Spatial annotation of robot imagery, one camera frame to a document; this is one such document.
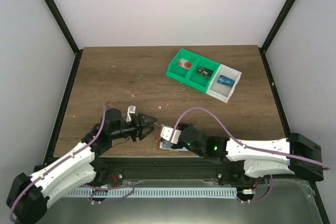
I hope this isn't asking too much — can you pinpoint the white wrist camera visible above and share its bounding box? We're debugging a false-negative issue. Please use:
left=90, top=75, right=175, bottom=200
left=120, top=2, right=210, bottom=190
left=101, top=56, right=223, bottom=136
left=125, top=105, right=136, bottom=122
left=160, top=126, right=182, bottom=144

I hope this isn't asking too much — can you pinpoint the right black frame post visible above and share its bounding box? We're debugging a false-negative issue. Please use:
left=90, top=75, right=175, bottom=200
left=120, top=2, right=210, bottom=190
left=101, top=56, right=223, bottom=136
left=261, top=0, right=313, bottom=53

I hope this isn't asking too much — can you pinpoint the green bin middle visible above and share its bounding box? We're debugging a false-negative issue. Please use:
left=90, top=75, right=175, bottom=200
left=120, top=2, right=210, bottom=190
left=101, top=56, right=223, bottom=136
left=186, top=56, right=220, bottom=93

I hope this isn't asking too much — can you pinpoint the blue card in bin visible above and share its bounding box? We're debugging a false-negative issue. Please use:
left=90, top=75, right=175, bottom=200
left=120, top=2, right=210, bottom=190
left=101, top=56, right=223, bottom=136
left=217, top=75, right=235, bottom=88

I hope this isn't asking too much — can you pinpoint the red white card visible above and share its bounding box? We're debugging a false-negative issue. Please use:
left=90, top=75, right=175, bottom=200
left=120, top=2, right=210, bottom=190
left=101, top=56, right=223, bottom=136
left=177, top=58, right=193, bottom=70

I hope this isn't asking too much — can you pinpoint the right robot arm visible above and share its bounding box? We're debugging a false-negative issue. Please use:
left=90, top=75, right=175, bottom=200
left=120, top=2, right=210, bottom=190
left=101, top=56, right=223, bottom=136
left=160, top=123, right=324, bottom=184

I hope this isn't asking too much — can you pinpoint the green bin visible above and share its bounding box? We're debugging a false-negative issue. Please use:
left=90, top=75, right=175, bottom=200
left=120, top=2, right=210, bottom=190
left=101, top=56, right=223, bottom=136
left=186, top=56, right=220, bottom=93
left=166, top=48, right=200, bottom=83

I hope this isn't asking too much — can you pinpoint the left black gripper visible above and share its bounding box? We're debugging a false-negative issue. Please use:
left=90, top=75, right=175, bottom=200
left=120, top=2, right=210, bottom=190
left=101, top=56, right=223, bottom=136
left=111, top=113, right=158, bottom=142

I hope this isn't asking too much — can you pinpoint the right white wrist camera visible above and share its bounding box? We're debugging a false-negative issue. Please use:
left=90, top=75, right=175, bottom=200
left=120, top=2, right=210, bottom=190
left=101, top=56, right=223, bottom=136
left=160, top=126, right=182, bottom=144

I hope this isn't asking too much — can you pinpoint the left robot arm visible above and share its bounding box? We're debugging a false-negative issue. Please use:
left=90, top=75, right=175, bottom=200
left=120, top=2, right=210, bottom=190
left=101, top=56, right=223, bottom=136
left=6, top=108, right=157, bottom=223

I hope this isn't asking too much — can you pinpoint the black card in bin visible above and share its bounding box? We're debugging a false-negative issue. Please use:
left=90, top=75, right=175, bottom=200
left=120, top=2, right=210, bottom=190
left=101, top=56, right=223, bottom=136
left=197, top=67, right=213, bottom=79

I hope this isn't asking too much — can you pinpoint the green bin far left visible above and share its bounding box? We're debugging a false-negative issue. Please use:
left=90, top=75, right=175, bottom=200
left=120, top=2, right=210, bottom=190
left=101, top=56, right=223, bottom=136
left=166, top=48, right=200, bottom=83

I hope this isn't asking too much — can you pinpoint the light blue slotted cable duct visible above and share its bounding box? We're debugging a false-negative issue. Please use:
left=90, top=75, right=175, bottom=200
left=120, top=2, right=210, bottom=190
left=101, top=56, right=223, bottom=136
left=62, top=187, right=237, bottom=198

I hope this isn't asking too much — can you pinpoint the black frame post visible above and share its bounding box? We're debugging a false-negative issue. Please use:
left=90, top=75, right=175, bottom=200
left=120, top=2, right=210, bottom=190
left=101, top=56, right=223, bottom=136
left=28, top=0, right=80, bottom=54
left=261, top=0, right=313, bottom=53

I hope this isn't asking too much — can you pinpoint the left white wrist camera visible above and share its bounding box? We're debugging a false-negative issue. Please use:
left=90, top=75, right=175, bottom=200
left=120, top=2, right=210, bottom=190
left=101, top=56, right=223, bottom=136
left=125, top=105, right=136, bottom=122

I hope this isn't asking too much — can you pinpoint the brown leather card holder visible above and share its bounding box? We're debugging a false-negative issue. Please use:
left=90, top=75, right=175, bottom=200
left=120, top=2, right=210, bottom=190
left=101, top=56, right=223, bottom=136
left=155, top=124, right=188, bottom=152

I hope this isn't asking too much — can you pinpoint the left black frame post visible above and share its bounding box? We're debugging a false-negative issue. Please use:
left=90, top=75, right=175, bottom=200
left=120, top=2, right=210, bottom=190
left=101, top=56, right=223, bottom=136
left=28, top=0, right=80, bottom=54

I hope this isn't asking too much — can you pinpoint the white bin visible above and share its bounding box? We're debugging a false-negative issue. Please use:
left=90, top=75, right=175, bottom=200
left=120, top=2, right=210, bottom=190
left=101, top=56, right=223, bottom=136
left=206, top=64, right=242, bottom=103

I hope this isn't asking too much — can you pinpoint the black aluminium frame rail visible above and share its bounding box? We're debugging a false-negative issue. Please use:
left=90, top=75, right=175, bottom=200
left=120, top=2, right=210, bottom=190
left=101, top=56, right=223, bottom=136
left=89, top=157, right=269, bottom=187

